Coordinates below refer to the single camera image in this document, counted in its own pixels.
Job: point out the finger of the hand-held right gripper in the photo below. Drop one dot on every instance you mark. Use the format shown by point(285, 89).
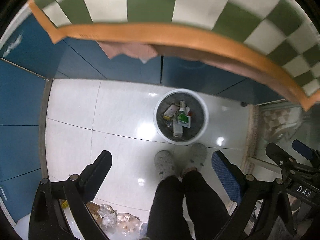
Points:
point(277, 152)
point(302, 148)

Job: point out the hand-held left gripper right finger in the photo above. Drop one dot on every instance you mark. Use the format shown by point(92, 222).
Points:
point(225, 175)

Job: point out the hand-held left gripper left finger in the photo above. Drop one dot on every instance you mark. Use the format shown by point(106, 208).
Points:
point(97, 172)

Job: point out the white toothpaste box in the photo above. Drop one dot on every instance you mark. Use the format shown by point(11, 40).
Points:
point(177, 128)

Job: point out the green white sachet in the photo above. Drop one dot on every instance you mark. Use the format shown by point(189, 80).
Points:
point(184, 120)

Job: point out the red wrapper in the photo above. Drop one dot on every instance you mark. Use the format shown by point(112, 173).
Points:
point(190, 112)

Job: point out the white round trash bin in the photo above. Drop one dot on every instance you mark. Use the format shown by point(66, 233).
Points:
point(162, 130)

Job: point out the green white medicine box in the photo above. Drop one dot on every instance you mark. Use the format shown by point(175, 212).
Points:
point(170, 111)

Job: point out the glass sliding door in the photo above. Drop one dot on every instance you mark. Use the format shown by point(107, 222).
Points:
point(275, 125)

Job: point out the person's right leg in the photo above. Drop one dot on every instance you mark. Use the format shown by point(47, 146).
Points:
point(205, 200)

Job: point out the person's leg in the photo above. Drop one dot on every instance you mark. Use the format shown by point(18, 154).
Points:
point(167, 205)
point(205, 200)

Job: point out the grey fluffy slipper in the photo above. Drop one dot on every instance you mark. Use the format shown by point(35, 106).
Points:
point(163, 163)
point(197, 157)

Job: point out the brown cardboard box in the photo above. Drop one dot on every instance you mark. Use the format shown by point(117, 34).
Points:
point(93, 208)

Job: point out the clear plastic bags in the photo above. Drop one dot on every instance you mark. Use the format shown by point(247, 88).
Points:
point(115, 217)

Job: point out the person's left leg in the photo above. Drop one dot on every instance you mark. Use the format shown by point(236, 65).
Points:
point(167, 205)

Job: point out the pink cloth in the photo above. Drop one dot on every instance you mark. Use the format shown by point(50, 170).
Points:
point(130, 50)

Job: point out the green white checkered tablecloth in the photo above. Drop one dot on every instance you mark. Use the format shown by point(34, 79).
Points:
point(150, 0)

